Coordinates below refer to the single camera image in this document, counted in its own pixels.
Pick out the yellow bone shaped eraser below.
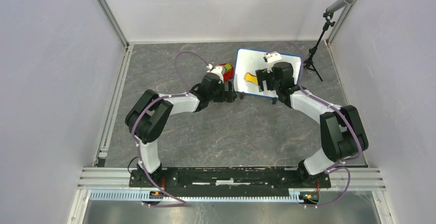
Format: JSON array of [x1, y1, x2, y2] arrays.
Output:
[[244, 72, 258, 85]]

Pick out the blue framed whiteboard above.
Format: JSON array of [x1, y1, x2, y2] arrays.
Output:
[[233, 48, 303, 98]]

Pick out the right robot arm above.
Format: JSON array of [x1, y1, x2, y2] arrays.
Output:
[[256, 62, 369, 187]]

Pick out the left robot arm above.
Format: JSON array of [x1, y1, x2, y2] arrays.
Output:
[[125, 73, 237, 187]]

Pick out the white red toy block stack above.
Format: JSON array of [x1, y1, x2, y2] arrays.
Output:
[[219, 63, 234, 82]]

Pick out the black microphone stand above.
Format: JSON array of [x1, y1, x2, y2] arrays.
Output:
[[303, 11, 336, 82]]

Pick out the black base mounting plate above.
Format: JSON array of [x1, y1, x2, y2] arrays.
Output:
[[129, 166, 331, 198]]

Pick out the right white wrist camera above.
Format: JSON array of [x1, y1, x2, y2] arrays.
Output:
[[263, 51, 282, 63]]

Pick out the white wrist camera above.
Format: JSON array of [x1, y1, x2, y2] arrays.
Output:
[[263, 51, 282, 63], [206, 64, 225, 82]]

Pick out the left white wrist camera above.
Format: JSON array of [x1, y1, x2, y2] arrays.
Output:
[[206, 64, 225, 82]]

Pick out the white cable duct rail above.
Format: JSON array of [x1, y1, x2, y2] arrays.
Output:
[[89, 190, 319, 204]]

